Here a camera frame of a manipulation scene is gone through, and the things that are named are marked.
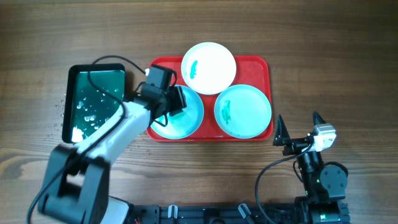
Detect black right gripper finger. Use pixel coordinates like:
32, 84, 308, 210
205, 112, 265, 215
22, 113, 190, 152
313, 111, 326, 126
273, 115, 290, 146

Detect green yellow sponge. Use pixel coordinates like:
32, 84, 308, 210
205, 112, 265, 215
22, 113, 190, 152
168, 110, 184, 119

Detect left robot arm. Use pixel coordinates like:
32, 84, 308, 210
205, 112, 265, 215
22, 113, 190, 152
27, 65, 187, 223

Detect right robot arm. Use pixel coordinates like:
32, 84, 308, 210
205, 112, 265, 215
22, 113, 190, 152
273, 111, 350, 223

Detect red plastic tray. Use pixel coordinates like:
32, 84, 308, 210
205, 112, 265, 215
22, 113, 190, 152
151, 55, 272, 142

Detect black water tray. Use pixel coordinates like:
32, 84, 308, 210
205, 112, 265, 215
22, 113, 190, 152
62, 63, 126, 143

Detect light blue left plate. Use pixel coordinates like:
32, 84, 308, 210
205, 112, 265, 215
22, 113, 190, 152
150, 85, 204, 140

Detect light blue plate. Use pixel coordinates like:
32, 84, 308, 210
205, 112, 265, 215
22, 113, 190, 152
214, 84, 272, 139
150, 85, 204, 140

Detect light blue right plate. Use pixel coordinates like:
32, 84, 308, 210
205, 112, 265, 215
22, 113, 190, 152
214, 84, 272, 139

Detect white plate at back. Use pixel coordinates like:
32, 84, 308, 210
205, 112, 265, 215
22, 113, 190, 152
181, 42, 237, 95

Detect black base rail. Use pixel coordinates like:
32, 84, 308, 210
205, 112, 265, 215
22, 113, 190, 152
124, 203, 307, 224

